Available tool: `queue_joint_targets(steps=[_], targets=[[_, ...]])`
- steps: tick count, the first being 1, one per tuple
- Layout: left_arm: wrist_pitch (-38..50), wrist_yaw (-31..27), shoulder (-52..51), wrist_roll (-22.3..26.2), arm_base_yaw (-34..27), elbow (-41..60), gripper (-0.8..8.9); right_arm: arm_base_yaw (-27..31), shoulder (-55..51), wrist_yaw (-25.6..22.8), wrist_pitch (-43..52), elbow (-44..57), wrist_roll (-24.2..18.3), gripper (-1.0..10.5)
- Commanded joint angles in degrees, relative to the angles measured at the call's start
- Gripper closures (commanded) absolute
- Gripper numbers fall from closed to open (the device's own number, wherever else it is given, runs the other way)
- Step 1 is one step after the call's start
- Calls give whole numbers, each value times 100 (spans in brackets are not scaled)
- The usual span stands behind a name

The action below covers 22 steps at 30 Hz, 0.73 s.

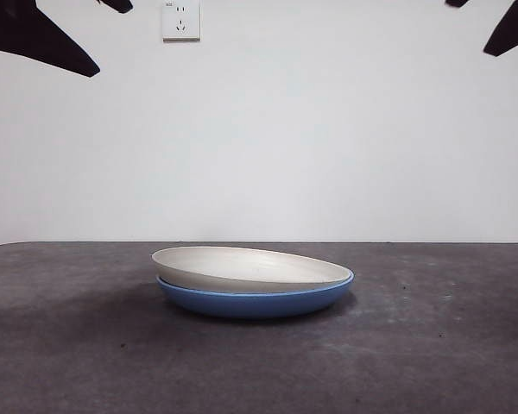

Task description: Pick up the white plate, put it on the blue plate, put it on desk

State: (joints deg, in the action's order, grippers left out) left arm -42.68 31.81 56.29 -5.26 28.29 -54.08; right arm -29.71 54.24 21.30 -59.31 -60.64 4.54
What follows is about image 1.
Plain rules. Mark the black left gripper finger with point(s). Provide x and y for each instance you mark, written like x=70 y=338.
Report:
x=118 y=5
x=30 y=34

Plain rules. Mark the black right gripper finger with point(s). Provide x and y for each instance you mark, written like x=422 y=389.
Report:
x=516 y=30
x=456 y=2

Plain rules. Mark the white round plate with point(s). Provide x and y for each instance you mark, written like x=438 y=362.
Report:
x=224 y=269

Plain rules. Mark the blue round plate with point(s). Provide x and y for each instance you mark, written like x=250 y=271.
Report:
x=250 y=304

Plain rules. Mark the white wall socket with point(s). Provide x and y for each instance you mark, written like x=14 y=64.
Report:
x=181 y=21

